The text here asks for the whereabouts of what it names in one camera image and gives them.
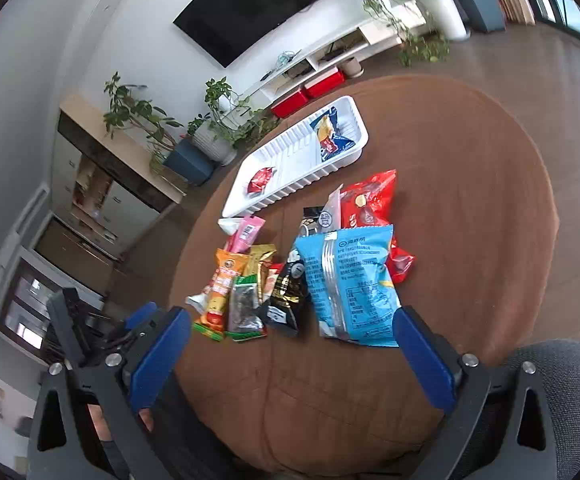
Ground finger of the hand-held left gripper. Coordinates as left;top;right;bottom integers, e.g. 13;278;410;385
46;287;94;367
87;301;160;358

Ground small beige flower pot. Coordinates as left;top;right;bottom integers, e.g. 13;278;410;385
338;56;364;79

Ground light blue snack bag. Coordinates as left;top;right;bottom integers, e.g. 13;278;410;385
292;224;402;348

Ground pink snack packet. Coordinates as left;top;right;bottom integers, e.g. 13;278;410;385
226;215;266;257

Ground small red snack packet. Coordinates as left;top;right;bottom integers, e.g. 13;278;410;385
246;166;276;195

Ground large red snack bag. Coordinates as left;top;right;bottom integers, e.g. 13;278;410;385
339;169;416;286

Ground yellow and blue snack packet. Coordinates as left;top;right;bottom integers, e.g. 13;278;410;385
309;112;342;142

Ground orange snack packet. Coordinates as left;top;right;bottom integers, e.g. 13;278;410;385
191;248;251;343

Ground plant in tall white planter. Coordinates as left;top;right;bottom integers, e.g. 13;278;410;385
387;0;472;41

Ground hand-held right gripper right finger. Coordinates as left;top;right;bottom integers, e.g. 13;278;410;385
392;305;562;480

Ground white ribbed plastic tray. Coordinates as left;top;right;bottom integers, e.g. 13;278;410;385
221;95;370;221

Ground trailing pothos in white pot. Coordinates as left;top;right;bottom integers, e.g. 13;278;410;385
204;77;282;151
356;0;452;68

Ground green seaweed snack packet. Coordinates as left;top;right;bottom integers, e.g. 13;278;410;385
226;275;269;343

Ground plant in blue square planter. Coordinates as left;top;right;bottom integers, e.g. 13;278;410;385
102;72;217;187

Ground black wall television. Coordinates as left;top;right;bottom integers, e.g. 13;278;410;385
172;0;346;69

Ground wooden sideboard cabinet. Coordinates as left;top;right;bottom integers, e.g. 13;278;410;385
51;94;189;262

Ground plant in white ribbed planter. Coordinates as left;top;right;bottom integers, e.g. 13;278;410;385
186;112;239;167

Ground grey mesh chair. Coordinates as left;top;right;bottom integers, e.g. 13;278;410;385
462;339;580;480

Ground red storage box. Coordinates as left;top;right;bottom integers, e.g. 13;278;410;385
303;70;347;100
270;86;312;119

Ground white television console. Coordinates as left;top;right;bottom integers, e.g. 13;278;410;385
257;0;428;107

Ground dark blue cookie packet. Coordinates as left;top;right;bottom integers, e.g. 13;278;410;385
320;132;357;162

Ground black gold striped snack packet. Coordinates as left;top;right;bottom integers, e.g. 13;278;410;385
259;259;312;338

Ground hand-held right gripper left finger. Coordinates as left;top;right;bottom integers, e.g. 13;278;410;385
27;306;193;480

